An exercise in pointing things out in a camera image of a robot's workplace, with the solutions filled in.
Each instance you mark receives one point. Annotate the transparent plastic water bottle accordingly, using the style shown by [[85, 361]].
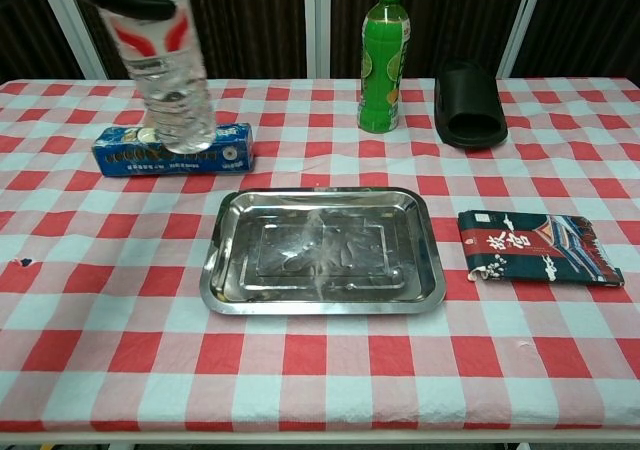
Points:
[[170, 90]]

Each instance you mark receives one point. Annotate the green tea plastic bottle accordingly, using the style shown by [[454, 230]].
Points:
[[382, 80]]

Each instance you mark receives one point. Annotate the stainless steel metal tray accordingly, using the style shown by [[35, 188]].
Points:
[[322, 255]]

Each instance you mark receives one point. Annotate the blue cookie box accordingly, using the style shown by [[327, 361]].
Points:
[[230, 152]]

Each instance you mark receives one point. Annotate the black rubber slipper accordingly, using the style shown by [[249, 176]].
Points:
[[467, 105]]

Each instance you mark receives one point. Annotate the red white checkered tablecloth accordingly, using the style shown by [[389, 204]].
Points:
[[320, 360]]

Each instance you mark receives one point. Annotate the dark blue printed pouch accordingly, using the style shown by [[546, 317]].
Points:
[[540, 250]]

